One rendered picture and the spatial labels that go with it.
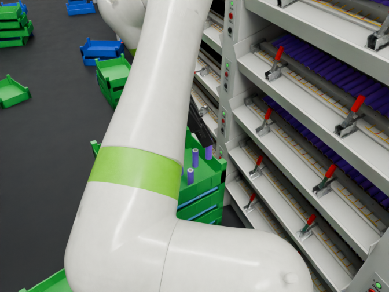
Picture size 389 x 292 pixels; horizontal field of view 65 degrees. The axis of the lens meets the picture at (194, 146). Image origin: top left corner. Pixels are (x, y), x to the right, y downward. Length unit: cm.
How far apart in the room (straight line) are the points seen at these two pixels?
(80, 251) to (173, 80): 23
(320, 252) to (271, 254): 64
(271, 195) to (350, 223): 33
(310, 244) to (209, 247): 67
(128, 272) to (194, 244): 7
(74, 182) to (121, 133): 129
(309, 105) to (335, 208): 26
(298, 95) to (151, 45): 48
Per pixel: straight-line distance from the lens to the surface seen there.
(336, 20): 73
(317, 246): 99
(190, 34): 47
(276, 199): 106
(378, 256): 77
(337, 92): 79
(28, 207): 164
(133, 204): 35
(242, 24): 97
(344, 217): 82
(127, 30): 61
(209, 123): 134
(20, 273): 144
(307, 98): 82
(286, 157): 92
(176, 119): 40
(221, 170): 85
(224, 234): 35
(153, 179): 36
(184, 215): 89
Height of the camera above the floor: 113
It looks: 40 degrees down
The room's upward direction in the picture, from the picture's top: straight up
